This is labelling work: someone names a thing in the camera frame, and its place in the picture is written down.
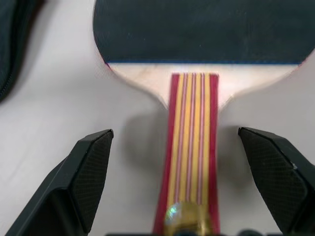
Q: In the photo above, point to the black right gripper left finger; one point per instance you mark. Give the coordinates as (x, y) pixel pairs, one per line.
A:
(73, 186)

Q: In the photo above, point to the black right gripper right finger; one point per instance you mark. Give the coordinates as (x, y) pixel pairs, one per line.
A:
(278, 177)

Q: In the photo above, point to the black and red paddle case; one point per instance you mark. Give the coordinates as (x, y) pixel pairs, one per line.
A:
(14, 49)

